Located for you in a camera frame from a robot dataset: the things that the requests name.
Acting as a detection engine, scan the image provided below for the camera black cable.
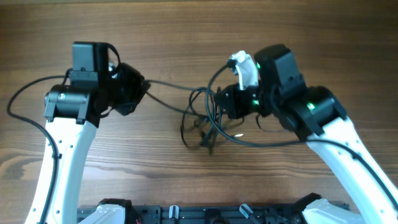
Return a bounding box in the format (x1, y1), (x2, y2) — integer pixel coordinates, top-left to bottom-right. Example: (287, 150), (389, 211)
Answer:
(6, 74), (68, 224)
(205, 63), (398, 209)

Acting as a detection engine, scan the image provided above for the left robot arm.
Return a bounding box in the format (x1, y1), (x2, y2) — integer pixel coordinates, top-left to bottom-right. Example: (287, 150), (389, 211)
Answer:
(25, 42), (150, 223)

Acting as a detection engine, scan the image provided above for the left camera black cable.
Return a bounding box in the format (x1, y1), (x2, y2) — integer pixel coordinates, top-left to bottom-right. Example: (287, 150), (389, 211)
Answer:
(6, 74), (68, 224)

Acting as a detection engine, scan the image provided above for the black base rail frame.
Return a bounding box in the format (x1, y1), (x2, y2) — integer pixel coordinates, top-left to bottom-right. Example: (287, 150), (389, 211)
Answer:
(76, 198), (351, 224)

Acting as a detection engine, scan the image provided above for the right camera black cable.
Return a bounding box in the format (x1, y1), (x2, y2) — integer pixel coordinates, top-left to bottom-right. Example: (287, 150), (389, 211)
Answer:
(205, 63), (398, 209)

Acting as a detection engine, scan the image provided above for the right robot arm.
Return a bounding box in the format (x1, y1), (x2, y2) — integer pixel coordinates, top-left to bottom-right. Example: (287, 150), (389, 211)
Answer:
(215, 44), (397, 223)

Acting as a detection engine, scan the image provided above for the black USB cable with plug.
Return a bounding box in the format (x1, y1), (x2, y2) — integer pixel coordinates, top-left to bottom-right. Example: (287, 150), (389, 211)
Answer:
(144, 79), (246, 154)

